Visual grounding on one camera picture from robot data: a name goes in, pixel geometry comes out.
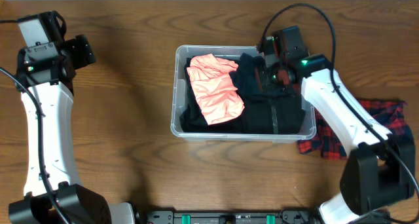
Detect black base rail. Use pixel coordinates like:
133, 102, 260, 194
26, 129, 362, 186
145, 209, 322, 224

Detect black taped garment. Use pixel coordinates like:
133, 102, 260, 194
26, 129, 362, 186
240, 96, 305, 135

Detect red black plaid shirt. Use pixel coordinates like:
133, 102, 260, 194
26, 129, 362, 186
297, 98, 414, 160

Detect dark pants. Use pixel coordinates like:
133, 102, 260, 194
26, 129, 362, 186
179, 58, 243, 134

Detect clear plastic storage bin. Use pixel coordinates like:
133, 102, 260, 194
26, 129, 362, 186
170, 45, 317, 143

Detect pink garment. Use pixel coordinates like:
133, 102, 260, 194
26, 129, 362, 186
187, 54, 245, 125

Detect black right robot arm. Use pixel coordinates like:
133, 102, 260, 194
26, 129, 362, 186
257, 26, 418, 223

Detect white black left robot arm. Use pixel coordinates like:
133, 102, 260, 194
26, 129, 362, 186
9, 10, 138, 224

